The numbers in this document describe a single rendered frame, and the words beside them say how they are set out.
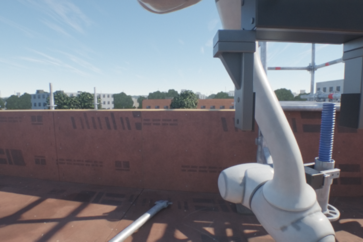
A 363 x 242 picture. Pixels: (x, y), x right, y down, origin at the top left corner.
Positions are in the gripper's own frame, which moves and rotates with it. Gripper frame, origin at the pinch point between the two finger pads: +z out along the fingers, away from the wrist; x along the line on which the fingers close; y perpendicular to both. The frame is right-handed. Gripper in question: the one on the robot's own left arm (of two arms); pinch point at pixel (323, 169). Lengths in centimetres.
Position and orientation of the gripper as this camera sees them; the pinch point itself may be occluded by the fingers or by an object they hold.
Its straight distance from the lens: 79.4
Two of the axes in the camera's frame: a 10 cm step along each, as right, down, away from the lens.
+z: 9.7, -0.3, 2.4
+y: 0.1, 9.9, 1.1
